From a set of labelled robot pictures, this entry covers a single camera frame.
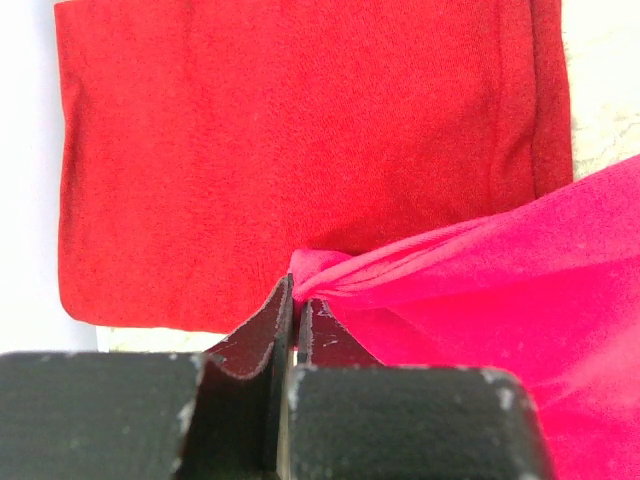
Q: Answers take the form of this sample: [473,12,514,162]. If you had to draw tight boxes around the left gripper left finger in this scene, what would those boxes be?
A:
[187,275,294,479]

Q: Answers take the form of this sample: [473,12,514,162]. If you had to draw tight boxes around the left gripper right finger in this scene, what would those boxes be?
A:
[287,300,385,479]

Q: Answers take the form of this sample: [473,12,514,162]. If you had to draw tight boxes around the pink t shirt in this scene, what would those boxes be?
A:
[290,158,639,479]

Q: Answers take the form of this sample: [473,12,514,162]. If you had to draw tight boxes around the folded dark red t shirt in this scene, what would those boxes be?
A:
[54,1,573,332]

